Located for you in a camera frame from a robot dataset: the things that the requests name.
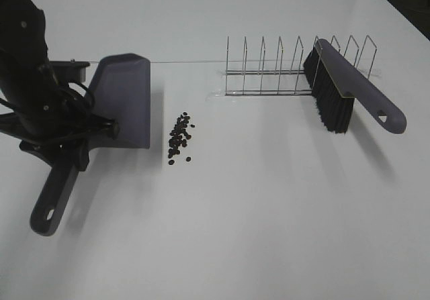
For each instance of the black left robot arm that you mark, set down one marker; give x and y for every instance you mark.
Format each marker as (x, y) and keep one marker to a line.
(23, 28)

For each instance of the purple brush black bristles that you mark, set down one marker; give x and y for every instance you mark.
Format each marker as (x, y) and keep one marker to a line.
(336, 84)

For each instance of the purple plastic dustpan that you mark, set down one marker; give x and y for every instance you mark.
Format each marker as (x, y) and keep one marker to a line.
(122, 88)

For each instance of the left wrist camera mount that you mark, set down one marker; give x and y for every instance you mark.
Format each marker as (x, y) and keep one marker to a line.
(71, 70)

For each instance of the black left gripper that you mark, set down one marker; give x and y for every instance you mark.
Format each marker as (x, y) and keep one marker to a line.
(44, 109)

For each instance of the pile of coffee beans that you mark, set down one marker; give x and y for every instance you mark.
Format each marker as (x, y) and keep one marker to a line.
(179, 136)

